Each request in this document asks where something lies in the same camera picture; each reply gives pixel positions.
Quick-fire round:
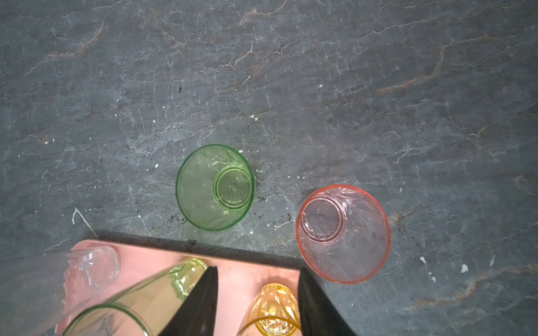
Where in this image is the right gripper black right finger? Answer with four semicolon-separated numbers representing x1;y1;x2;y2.
298;267;356;336

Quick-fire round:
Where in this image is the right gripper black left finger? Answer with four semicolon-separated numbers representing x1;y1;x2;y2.
160;266;219;336

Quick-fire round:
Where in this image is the short yellow plastic cup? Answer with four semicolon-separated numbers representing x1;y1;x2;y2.
237;283;302;336

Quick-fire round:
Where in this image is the tall green plastic cup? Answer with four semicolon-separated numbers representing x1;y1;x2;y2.
63;258;208;335

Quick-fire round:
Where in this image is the pink tray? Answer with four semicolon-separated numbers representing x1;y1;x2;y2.
54;239;304;336

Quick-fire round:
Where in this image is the short green plastic cup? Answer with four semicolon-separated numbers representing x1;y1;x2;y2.
175;144;255;232

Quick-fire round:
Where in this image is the clear plastic cup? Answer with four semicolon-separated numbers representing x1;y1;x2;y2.
1;245;120;335

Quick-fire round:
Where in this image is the pink plastic cup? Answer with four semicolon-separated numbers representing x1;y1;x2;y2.
296;184;391;284

